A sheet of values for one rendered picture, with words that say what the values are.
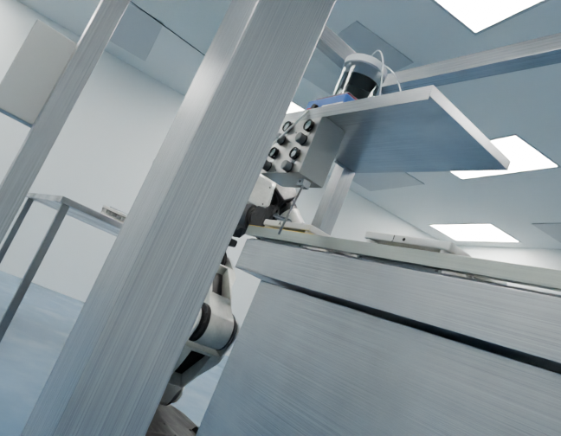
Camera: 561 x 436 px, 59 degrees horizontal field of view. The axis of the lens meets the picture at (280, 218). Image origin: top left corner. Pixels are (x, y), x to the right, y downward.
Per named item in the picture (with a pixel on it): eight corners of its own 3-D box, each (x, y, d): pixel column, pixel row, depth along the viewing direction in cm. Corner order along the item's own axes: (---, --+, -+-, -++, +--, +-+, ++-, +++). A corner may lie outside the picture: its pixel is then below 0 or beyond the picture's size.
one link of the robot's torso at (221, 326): (179, 346, 175) (179, 252, 210) (219, 360, 185) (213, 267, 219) (204, 323, 169) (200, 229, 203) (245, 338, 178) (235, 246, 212)
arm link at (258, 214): (282, 211, 170) (253, 202, 175) (273, 201, 162) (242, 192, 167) (268, 245, 168) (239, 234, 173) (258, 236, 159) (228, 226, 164)
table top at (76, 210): (24, 196, 382) (27, 192, 383) (151, 252, 439) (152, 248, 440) (59, 201, 257) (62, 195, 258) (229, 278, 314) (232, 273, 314)
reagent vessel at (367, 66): (319, 99, 171) (338, 54, 175) (348, 123, 179) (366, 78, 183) (349, 92, 158) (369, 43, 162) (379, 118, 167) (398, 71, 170)
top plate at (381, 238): (363, 237, 122) (366, 229, 122) (420, 273, 135) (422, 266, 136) (448, 250, 102) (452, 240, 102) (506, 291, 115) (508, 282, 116)
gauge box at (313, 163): (259, 173, 166) (281, 121, 170) (282, 187, 171) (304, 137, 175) (298, 172, 148) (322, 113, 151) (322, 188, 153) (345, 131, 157)
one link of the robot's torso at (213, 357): (125, 372, 196) (195, 293, 181) (168, 384, 207) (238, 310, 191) (124, 407, 184) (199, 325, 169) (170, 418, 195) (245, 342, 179)
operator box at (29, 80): (-13, 105, 132) (34, 24, 137) (50, 138, 141) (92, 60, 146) (-11, 103, 127) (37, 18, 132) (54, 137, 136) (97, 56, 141)
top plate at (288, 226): (364, 263, 153) (367, 257, 154) (308, 230, 140) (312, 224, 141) (315, 253, 174) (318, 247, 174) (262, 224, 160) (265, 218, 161)
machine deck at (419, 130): (280, 124, 169) (285, 113, 170) (354, 176, 190) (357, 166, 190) (428, 99, 118) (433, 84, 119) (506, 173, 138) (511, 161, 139)
